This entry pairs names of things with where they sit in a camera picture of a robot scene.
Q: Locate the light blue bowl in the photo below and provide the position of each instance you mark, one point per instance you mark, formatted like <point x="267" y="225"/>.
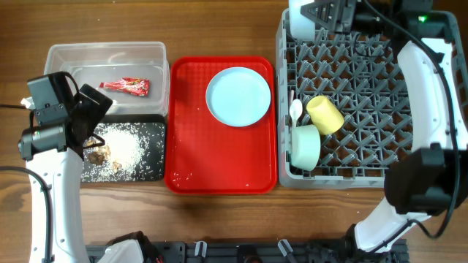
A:
<point x="301" y="27"/>

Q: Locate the red candy wrapper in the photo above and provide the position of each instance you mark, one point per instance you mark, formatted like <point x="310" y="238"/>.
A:
<point x="129" y="85"/>

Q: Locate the light blue plate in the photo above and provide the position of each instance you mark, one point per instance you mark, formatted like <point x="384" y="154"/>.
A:
<point x="238" y="96"/>

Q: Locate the green bowl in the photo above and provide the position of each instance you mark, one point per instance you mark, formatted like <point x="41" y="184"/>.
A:
<point x="306" y="146"/>

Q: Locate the black tray bin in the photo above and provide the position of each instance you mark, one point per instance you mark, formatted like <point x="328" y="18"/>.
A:
<point x="153" y="164"/>

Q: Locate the white plastic fork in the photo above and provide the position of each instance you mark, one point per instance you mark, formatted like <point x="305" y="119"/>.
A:
<point x="291" y="96"/>

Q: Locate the red serving tray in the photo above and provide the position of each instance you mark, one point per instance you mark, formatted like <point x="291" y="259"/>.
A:
<point x="205" y="156"/>

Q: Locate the white plastic spoon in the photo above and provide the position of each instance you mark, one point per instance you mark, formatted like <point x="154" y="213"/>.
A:
<point x="295" y="111"/>

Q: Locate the clear plastic bin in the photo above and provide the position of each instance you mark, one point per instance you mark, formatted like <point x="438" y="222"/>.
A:
<point x="95" y="63"/>

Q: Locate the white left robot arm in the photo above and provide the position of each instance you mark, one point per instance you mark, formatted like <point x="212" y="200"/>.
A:
<point x="53" y="152"/>

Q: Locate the yellow cup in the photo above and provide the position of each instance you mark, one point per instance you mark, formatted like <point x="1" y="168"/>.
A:
<point x="324" y="115"/>

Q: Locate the rice and food scraps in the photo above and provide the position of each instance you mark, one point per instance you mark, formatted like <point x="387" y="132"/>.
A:
<point x="120" y="149"/>

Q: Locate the grey dishwasher rack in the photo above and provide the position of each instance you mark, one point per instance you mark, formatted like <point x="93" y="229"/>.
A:
<point x="370" y="93"/>

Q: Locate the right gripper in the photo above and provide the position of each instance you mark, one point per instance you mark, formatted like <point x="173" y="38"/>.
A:
<point x="332" y="24"/>

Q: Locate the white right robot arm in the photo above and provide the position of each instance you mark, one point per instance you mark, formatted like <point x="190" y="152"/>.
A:
<point x="432" y="180"/>

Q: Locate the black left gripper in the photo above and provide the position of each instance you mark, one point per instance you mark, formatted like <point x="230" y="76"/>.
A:
<point x="96" y="111"/>

